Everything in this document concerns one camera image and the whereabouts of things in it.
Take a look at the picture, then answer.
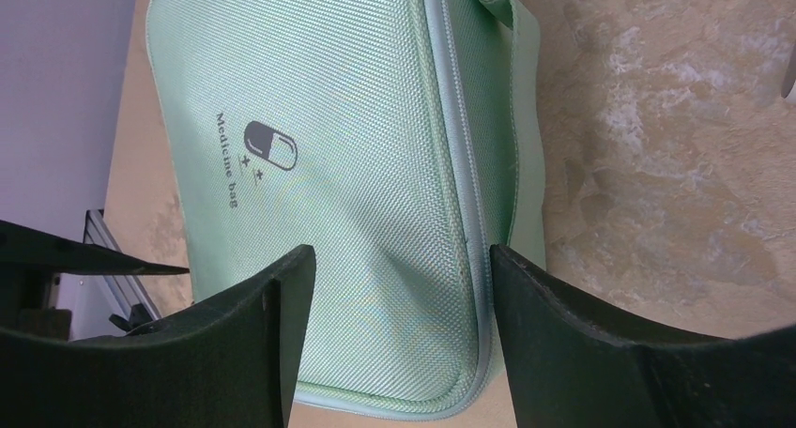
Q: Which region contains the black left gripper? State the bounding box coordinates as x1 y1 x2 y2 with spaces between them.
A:
1 221 189 331

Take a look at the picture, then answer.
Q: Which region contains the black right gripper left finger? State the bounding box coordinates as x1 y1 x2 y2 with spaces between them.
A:
1 245 316 427

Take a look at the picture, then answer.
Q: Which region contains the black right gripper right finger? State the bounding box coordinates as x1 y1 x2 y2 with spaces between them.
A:
490 245 795 427

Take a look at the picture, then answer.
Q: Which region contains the mint green storage case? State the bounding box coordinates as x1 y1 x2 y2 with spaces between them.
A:
145 0 545 421

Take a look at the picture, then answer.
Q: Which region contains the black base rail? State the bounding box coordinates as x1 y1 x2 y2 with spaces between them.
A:
84 209 161 333

